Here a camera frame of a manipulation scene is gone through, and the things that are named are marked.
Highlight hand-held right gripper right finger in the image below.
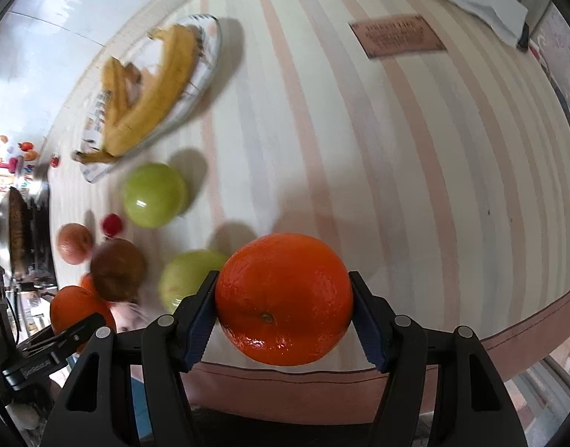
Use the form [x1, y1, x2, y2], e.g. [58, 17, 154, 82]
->
[349, 271, 530, 447]

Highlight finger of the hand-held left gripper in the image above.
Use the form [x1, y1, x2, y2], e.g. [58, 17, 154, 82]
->
[17, 313, 108, 359]

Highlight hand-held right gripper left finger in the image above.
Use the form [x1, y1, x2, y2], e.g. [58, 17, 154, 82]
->
[40, 270, 220, 447]

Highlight green apple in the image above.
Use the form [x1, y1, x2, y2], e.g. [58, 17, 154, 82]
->
[158, 250, 230, 314]
[123, 162, 190, 229]

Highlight brown round fruit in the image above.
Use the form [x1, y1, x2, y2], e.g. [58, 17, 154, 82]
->
[90, 238, 147, 302]

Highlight large orange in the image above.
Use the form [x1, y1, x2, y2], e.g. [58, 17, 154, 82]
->
[214, 233, 354, 367]

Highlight red yellow apple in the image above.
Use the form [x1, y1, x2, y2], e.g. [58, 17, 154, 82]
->
[57, 223, 95, 265]

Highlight patterned fruit plate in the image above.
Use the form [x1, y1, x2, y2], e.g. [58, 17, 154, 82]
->
[80, 14, 222, 183]

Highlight steel wok on stove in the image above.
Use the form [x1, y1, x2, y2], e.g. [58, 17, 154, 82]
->
[0, 186, 29, 278]

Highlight striped cat print mat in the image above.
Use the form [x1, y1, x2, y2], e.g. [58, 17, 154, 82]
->
[47, 0, 570, 417]

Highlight banana bunch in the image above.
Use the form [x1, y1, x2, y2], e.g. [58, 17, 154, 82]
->
[72, 23, 197, 165]

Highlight colourful wall stickers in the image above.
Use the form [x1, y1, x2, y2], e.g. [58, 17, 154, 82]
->
[0, 133, 39, 210]

